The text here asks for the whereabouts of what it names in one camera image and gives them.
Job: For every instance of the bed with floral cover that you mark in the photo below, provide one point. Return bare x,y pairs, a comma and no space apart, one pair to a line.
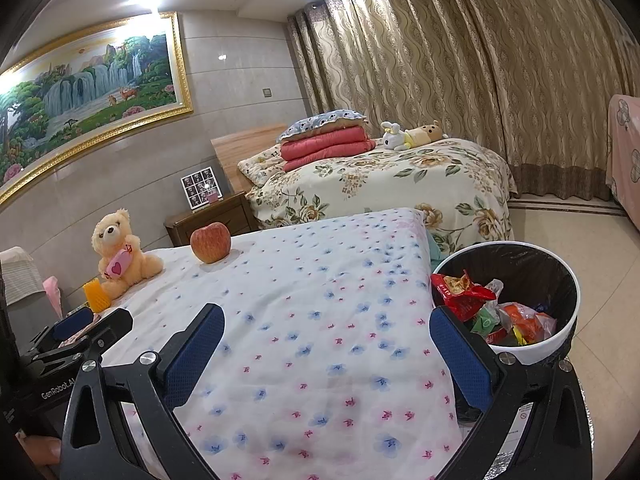
400,180

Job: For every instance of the white bin with black bag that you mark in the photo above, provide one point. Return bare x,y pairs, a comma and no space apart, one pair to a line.
525,270

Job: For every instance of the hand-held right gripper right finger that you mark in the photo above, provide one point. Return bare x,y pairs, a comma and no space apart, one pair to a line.
460,355

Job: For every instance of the orange white plastic bag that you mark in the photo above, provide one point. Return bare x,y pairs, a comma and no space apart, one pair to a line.
525,317

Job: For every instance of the clear plastic bag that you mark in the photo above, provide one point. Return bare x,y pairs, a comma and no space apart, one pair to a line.
494,287

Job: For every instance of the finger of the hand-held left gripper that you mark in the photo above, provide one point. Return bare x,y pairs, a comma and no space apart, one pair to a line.
72,324
115,325

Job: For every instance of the striped cloth covered chair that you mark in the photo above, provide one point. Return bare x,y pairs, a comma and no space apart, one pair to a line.
22,280

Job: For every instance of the small pink stand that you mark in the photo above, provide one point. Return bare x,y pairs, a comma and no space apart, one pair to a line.
213,198

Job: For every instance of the beige teddy bear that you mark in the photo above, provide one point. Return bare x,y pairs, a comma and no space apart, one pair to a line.
112,232

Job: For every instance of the polka dot pillow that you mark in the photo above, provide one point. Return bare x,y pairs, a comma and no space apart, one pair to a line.
320,122

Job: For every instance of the white bunny plush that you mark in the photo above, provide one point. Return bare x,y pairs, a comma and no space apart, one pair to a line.
395,137

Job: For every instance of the small orange foam net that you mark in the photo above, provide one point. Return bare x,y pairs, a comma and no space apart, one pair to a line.
96,295

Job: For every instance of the pink heart print cloth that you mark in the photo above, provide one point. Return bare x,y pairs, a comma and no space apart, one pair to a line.
625,160

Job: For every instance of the red folded quilt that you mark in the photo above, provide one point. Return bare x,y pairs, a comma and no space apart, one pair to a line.
325,147

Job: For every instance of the wooden headboard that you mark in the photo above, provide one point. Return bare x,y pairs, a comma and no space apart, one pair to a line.
235,147

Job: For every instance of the person's left hand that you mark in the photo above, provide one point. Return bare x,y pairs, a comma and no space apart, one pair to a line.
40,452

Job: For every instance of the yellow brown plush toy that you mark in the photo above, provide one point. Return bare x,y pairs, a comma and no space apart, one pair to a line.
425,135

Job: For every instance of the pink plastic bag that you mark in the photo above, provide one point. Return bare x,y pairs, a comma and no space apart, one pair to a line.
52,295

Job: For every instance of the pale green cloth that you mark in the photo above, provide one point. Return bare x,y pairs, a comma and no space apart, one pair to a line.
434,250

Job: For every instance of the red apple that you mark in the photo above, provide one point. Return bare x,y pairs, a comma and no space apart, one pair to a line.
210,242

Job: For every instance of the cream printed pillow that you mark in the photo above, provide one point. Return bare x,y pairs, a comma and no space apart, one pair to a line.
260,165

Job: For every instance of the wooden nightstand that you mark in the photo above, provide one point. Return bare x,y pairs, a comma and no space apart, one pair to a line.
220,220

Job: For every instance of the red snack wrapper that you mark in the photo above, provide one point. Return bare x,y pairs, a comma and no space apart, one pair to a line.
460,300

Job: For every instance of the gold framed landscape painting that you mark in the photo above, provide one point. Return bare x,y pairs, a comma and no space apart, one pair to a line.
90,85

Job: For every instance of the white flower print blanket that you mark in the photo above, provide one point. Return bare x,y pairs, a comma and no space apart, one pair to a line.
300,310

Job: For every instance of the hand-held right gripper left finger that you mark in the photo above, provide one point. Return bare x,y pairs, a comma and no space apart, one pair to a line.
195,355

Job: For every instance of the beige patterned curtain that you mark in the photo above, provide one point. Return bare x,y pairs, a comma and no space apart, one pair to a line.
475,60

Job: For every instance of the photo collage frame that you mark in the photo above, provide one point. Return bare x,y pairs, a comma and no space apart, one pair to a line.
197,185

